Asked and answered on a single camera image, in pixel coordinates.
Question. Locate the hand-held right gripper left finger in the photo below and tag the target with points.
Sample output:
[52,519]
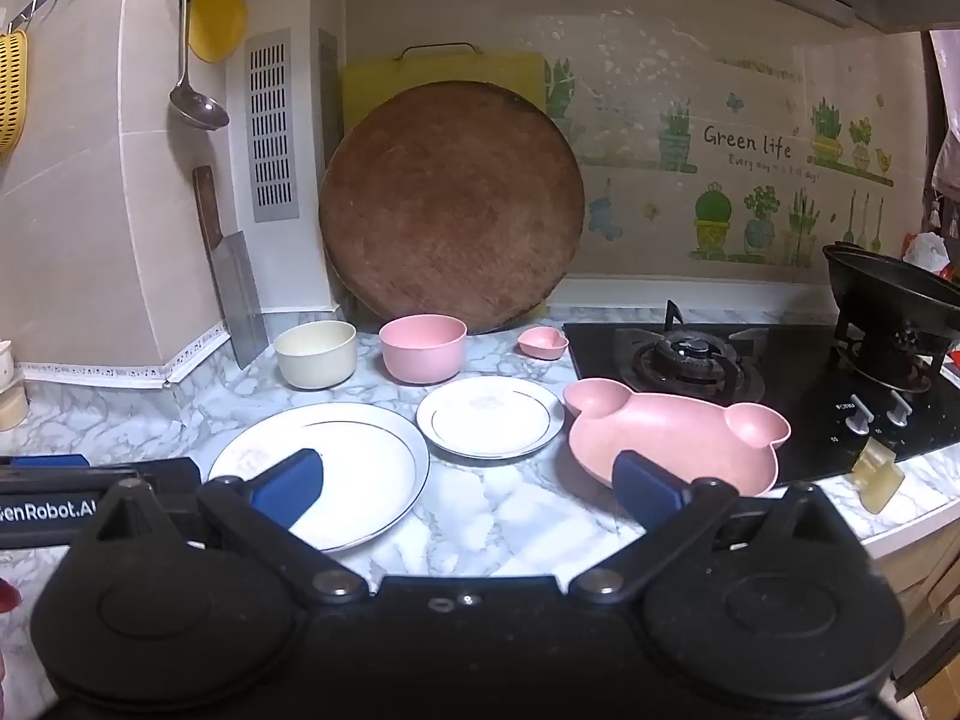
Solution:
[289,484]

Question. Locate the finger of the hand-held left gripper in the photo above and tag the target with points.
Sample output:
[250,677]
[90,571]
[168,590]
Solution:
[52,460]

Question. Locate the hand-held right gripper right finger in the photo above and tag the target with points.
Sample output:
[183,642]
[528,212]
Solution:
[645,484]

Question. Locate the pink bear-shaped plate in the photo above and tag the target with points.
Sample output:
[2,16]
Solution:
[675,427]

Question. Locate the large white plate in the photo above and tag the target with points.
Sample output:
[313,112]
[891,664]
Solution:
[360,465]

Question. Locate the cream bowl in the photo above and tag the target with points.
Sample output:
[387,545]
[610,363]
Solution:
[315,364]

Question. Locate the small white plate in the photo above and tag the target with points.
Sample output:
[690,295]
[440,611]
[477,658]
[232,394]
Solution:
[487,420]

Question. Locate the small pink heart dish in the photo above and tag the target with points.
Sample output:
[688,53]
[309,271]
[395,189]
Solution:
[541,345]

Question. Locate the pink bowl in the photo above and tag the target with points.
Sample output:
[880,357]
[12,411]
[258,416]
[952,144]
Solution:
[424,356]

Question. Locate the translucent round container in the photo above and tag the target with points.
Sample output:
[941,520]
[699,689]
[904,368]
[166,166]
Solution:
[11,409]

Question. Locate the white music-note edge strip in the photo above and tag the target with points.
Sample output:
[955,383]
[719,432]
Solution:
[90,373]

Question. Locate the black gas stove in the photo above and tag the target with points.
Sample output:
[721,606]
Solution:
[795,405]

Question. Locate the stove knob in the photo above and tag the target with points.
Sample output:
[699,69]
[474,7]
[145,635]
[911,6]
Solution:
[857,414]
[898,409]

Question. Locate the translucent plastic holder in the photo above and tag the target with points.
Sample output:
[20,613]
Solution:
[877,476]

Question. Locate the grey vent grille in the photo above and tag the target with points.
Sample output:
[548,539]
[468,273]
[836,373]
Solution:
[270,211]

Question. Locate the black wok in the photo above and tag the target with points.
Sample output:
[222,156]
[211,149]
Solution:
[877,285]

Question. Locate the round wooden cutting board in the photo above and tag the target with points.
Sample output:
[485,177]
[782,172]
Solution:
[450,210]

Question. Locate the yellow colander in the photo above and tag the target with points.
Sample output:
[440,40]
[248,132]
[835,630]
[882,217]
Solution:
[11,90]

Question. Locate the metal ladle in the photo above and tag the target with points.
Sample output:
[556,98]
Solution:
[199,112]

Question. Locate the yellow cutting board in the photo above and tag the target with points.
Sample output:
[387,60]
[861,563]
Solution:
[367,90]

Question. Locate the hanging cloth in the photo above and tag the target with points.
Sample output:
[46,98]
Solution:
[946,127]

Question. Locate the plant wall sticker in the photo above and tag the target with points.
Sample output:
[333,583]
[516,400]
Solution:
[750,142]

